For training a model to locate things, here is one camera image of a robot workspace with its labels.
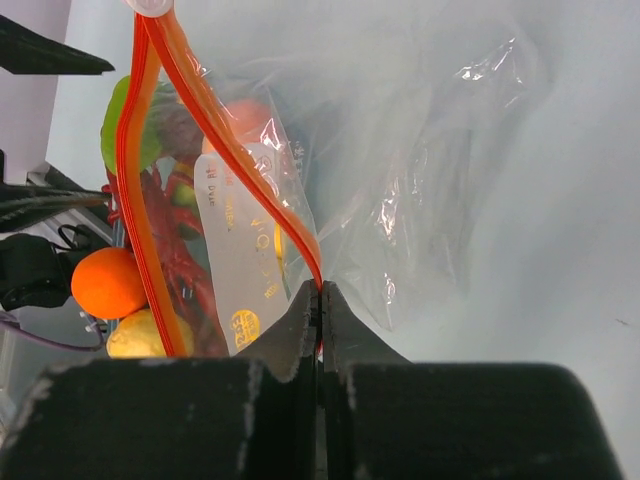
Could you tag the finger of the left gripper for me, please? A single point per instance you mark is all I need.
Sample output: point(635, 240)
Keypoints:
point(25, 52)

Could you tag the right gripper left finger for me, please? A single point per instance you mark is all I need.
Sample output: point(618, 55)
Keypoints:
point(251, 416)

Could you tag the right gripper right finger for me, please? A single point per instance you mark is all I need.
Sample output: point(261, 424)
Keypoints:
point(389, 418)

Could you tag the yellow toy lemon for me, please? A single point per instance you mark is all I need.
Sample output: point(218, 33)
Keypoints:
point(136, 336)

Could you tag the green toy fruit slice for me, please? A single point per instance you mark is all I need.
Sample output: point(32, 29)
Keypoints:
point(150, 147)

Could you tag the toy orange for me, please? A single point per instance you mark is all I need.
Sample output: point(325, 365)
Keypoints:
point(107, 284)

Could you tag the dark red toy fruit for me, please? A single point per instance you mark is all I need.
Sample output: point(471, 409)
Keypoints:
point(176, 130)

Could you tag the toy peach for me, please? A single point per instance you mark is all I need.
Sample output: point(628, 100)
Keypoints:
point(250, 122)

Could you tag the clear zip top bag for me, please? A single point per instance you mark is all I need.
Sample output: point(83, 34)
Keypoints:
point(382, 114)

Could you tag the red toy lobster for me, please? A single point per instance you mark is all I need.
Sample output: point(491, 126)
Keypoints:
point(179, 291)

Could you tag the small yellow green toy fruit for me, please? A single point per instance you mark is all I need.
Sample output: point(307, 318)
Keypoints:
point(184, 197)

